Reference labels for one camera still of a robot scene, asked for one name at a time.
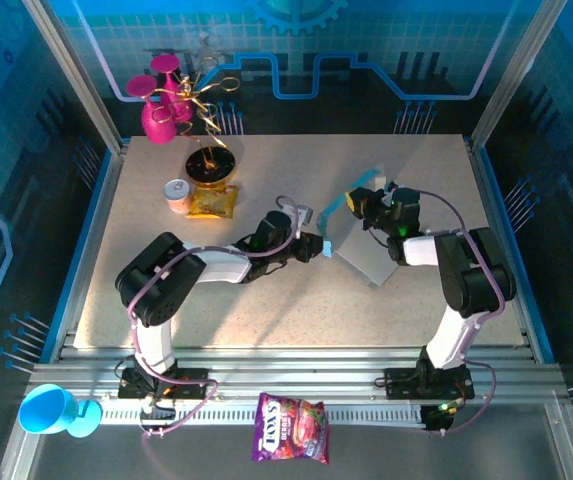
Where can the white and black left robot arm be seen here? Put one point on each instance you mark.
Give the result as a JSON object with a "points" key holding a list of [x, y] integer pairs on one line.
{"points": [[226, 265]]}

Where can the aluminium frame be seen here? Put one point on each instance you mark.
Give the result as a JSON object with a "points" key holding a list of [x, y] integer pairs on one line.
{"points": [[286, 362]]}

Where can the small black electronics box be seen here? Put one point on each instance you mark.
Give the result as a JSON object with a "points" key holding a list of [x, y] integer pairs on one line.
{"points": [[436, 417], [158, 412]]}

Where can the yellow snack packet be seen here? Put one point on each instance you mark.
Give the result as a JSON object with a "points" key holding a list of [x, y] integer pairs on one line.
{"points": [[213, 202]]}

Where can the blue paper box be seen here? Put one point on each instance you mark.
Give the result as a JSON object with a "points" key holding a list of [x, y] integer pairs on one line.
{"points": [[361, 250]]}

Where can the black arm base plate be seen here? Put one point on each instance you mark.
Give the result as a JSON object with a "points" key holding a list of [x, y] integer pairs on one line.
{"points": [[401, 382], [191, 385]]}

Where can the purple candy bag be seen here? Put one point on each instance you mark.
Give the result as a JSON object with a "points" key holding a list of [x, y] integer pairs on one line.
{"points": [[288, 427]]}

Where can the pink vase with flowers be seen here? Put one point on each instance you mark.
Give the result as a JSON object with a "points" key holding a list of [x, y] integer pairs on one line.
{"points": [[156, 127]]}

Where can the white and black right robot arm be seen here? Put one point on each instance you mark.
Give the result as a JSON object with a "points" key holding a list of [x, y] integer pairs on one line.
{"points": [[471, 270]]}

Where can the blue plastic goblet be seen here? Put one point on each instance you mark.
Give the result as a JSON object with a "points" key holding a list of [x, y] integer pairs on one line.
{"points": [[46, 410]]}

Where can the pink tin can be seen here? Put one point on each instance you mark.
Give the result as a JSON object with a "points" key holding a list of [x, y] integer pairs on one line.
{"points": [[177, 197]]}

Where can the magenta plastic goblet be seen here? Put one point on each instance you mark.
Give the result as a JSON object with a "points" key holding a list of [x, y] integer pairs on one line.
{"points": [[164, 63]]}

